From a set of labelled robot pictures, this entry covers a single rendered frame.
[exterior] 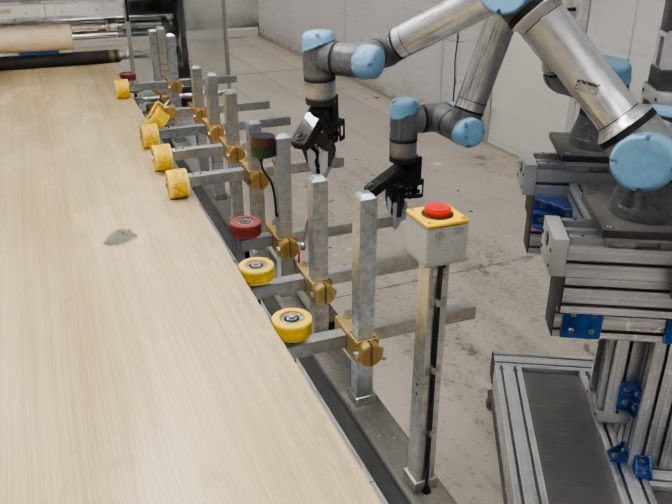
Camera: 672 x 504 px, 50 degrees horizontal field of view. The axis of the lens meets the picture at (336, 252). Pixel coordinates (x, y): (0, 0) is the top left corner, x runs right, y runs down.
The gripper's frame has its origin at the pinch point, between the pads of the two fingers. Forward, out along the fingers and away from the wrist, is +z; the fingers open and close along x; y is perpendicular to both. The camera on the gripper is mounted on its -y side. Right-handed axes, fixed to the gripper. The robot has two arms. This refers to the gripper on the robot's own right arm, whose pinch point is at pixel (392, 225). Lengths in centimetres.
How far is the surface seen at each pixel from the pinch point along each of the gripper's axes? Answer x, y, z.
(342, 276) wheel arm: -26.6, -26.2, -1.7
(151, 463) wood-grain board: -81, -78, -7
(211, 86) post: 69, -34, -27
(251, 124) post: 19.2, -34.1, -27.4
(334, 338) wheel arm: -52, -38, -2
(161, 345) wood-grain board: -50, -72, -7
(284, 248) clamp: -8.5, -34.7, -2.6
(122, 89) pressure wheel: 146, -55, -12
